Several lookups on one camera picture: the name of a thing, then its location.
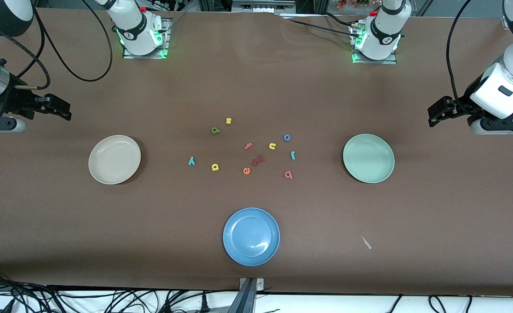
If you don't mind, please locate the grey box device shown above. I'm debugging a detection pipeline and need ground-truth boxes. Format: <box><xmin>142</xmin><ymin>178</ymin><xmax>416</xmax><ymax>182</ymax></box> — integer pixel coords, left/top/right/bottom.
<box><xmin>232</xmin><ymin>0</ymin><xmax>296</xmax><ymax>13</ymax></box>

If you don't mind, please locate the pale green plate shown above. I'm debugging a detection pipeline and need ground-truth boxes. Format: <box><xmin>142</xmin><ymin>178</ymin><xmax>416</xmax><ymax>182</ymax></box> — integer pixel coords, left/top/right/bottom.
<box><xmin>342</xmin><ymin>133</ymin><xmax>396</xmax><ymax>184</ymax></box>

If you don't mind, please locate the black base supply cable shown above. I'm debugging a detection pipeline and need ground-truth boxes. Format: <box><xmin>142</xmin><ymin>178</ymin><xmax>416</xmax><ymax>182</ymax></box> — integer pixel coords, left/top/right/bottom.
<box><xmin>321</xmin><ymin>12</ymin><xmax>361</xmax><ymax>27</ymax></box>
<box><xmin>282</xmin><ymin>18</ymin><xmax>360</xmax><ymax>39</ymax></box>

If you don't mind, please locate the blue plate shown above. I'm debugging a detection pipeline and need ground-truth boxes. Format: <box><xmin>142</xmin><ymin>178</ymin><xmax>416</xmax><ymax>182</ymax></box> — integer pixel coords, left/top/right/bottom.
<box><xmin>222</xmin><ymin>207</ymin><xmax>281</xmax><ymax>266</ymax></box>

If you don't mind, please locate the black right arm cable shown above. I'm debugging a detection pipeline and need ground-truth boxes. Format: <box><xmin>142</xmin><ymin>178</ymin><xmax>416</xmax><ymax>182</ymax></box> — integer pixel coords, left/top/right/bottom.
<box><xmin>0</xmin><ymin>0</ymin><xmax>113</xmax><ymax>90</ymax></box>

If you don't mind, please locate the black floor cable tangle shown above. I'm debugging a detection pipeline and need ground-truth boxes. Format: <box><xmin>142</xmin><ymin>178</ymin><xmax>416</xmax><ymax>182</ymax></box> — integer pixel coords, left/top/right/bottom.
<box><xmin>0</xmin><ymin>270</ymin><xmax>239</xmax><ymax>313</ymax></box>

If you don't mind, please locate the beige brown plate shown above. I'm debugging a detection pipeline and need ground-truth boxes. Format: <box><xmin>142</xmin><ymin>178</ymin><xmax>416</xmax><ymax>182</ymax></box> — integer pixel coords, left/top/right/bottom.
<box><xmin>88</xmin><ymin>134</ymin><xmax>142</xmax><ymax>185</ymax></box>

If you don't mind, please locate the brown table cover sheet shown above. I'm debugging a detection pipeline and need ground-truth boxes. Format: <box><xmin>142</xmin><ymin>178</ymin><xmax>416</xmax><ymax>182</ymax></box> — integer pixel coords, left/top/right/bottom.
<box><xmin>0</xmin><ymin>9</ymin><xmax>513</xmax><ymax>297</ymax></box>

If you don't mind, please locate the grey metal mount bracket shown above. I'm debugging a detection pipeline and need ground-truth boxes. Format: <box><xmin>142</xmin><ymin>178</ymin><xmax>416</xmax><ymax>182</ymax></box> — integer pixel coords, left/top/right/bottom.
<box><xmin>228</xmin><ymin>277</ymin><xmax>265</xmax><ymax>313</ymax></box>

